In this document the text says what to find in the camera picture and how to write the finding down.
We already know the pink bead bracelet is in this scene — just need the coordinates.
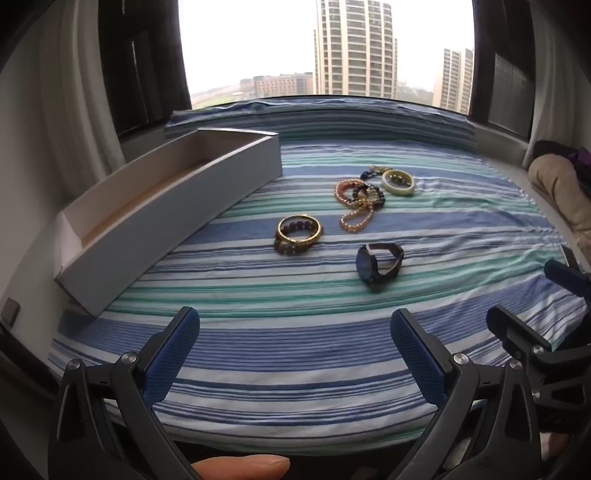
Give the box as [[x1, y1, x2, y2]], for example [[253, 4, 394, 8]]
[[334, 179, 365, 205]]

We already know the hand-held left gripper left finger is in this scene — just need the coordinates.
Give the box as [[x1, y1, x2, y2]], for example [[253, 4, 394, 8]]
[[48, 305, 201, 480]]

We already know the dark cloth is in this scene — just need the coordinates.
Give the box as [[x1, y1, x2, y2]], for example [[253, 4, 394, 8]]
[[533, 140, 576, 162]]

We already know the dark window blind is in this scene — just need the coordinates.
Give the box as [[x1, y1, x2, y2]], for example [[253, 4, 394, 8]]
[[468, 0, 537, 140], [98, 0, 193, 138]]

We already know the pale jade bangle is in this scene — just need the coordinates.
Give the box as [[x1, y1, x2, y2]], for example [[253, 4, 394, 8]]
[[381, 169, 416, 197]]

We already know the dark purple bead bracelet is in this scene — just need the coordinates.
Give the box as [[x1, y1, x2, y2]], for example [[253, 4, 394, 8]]
[[274, 219, 320, 256]]

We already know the beige blanket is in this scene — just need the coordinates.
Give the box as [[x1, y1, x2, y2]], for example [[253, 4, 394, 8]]
[[527, 154, 591, 269]]

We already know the dark multicolour bead bracelet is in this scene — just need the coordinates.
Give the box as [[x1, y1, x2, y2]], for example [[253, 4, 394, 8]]
[[351, 182, 387, 209]]

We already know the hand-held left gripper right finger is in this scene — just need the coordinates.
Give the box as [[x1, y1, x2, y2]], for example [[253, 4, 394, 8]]
[[390, 308, 543, 480]]

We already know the white curtain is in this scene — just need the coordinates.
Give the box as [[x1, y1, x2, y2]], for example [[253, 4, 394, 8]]
[[39, 0, 128, 172], [522, 0, 591, 168]]

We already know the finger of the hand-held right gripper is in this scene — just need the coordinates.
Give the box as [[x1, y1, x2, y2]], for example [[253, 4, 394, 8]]
[[486, 305, 570, 370], [544, 258, 591, 302]]

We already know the person's left hand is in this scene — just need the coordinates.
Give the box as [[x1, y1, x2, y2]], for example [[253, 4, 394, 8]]
[[191, 455, 291, 480]]

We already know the long white cardboard box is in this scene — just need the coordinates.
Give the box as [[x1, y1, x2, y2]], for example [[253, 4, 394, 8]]
[[54, 128, 283, 318]]

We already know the gold bangle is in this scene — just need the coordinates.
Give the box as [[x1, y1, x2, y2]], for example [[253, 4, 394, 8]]
[[276, 213, 324, 246]]

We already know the black wristwatch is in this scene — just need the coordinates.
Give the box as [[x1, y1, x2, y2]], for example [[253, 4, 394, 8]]
[[355, 242, 405, 288]]

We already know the blue green striped bed sheet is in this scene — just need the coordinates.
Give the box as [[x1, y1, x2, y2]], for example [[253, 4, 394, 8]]
[[48, 138, 587, 455]]

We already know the gold bead bracelet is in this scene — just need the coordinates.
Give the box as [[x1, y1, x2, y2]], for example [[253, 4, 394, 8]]
[[340, 198, 378, 233]]

